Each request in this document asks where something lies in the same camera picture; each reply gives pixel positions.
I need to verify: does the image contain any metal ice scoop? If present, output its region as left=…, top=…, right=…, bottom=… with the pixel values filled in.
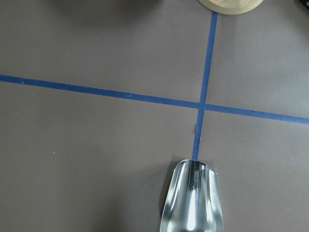
left=159, top=159, right=224, bottom=232

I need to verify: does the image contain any wooden stand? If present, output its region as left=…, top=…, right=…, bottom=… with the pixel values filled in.
left=198, top=0, right=263, bottom=15

